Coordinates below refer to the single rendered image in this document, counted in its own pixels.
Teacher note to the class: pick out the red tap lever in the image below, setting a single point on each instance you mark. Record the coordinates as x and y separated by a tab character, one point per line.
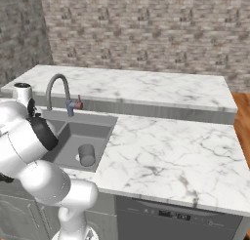
79	103

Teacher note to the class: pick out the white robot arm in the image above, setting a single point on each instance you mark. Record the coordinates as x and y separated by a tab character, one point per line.
29	159

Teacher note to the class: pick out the dark grey dishwasher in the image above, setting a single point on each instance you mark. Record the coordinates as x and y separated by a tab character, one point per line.
175	219

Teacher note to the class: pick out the grey cupboard door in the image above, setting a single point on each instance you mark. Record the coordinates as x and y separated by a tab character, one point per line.
19	218

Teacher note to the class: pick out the grey curved tap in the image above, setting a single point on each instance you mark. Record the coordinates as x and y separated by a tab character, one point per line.
65	91

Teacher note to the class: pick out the grey sink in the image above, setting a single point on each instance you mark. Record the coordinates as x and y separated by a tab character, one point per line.
81	136

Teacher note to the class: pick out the grey cup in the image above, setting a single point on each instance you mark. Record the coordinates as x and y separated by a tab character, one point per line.
87	155

